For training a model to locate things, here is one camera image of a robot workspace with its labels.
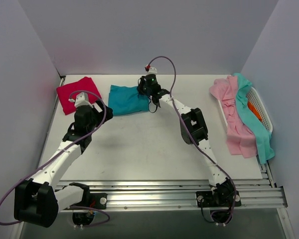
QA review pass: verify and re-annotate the teal t shirt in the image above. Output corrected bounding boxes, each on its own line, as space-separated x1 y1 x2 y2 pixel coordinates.
108 85 149 116

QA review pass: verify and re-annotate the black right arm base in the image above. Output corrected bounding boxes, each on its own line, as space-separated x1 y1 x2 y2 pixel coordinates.
195 191 242 208

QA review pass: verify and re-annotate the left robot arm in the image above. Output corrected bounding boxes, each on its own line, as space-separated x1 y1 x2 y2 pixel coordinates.
14 101 113 228

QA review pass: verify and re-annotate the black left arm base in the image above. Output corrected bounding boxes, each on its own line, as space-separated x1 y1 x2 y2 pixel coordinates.
70 193 107 210

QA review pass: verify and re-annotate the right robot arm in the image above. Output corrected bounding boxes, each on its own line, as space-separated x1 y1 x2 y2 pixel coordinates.
137 74 237 206

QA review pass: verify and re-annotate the folded red t shirt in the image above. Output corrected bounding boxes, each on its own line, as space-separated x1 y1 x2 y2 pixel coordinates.
56 77 101 115

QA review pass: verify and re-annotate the orange garment in basket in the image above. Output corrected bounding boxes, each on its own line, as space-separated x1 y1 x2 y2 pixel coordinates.
247 101 262 122

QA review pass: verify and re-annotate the white plastic laundry basket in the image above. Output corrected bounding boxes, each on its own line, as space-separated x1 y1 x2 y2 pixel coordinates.
217 87 273 133

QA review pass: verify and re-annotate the pink t shirt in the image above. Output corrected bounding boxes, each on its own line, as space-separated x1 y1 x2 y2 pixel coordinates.
209 76 257 158

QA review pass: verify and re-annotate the light turquoise t shirt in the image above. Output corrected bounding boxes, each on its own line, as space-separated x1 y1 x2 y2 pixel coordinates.
233 73 275 164

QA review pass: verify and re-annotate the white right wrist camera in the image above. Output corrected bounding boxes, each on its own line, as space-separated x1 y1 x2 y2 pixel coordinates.
145 65 157 75

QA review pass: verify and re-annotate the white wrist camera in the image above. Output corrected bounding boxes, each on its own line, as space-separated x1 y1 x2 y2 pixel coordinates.
68 92 93 109
145 65 157 75

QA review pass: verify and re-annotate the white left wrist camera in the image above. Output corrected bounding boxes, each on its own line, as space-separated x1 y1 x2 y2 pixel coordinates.
68 92 93 109

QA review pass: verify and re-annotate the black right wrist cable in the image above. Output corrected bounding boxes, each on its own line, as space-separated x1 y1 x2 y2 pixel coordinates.
147 94 162 114

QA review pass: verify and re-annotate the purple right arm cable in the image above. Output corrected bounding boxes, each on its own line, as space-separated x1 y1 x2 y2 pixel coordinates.
147 56 238 225

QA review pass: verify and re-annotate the aluminium mounting rail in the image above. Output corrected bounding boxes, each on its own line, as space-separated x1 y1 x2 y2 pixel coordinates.
11 161 297 239

